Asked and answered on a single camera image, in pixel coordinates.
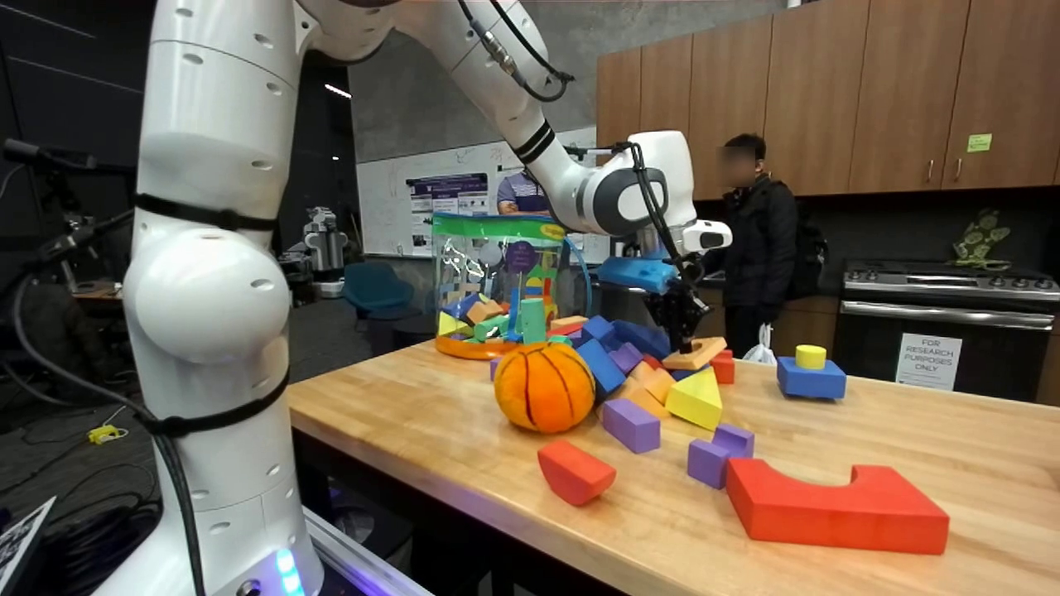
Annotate white paper sign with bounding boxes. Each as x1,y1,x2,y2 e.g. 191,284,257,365
892,331,968,394

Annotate large red arch block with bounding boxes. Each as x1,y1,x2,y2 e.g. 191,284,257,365
721,454,952,557

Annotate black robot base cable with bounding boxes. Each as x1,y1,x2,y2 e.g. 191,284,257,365
10,273,292,596

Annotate white paper sheet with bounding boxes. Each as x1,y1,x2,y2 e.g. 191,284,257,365
0,494,58,569

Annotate purple cuboid foam block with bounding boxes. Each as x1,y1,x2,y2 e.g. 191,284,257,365
595,394,664,458

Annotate black camera stand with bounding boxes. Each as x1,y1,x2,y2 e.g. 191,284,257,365
0,137,108,268

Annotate yellow cylinder foam block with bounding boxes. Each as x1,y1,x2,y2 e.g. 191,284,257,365
790,342,832,375

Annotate green cylinder foam block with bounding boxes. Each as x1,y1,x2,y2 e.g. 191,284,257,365
517,293,551,347

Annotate orange yellow foam block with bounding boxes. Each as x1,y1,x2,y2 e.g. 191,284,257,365
622,362,675,419

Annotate wooden wall cabinets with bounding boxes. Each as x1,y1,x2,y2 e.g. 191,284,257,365
591,0,1060,208

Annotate red wedge foam block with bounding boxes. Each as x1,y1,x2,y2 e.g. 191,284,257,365
533,437,618,508

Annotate purple L-shaped foam block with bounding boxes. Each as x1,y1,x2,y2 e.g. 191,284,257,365
685,419,757,489

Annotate orange plush basketball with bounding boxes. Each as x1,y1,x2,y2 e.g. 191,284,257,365
490,342,598,437

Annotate silver machine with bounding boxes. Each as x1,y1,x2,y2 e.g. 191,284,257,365
278,202,350,277

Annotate green potted plant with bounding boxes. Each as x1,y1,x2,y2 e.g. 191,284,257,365
949,208,1012,273

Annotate blue bridge foam block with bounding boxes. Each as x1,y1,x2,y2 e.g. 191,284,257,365
774,354,850,404

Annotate long blue foam block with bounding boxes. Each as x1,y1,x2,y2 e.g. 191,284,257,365
609,318,672,356

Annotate person in black jacket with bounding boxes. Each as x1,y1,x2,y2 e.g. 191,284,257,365
714,129,802,356

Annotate white wall board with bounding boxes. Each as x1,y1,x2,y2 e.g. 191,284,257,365
354,122,606,263

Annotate clear plastic toy bin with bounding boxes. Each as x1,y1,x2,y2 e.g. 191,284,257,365
426,213,572,366

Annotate small purple foam block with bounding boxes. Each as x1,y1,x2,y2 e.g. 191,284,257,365
606,336,650,377

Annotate teal round chair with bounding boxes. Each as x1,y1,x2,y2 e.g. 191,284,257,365
342,259,419,325

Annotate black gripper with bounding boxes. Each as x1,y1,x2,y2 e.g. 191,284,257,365
652,282,718,354

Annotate stainless steel oven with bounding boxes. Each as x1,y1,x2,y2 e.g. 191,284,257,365
838,268,1060,408

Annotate black table frame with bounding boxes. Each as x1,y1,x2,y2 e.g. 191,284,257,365
292,425,622,596

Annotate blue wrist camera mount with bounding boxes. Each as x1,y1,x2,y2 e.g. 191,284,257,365
591,254,685,297

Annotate blue slanted foam block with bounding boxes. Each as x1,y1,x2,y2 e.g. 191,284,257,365
572,334,625,397

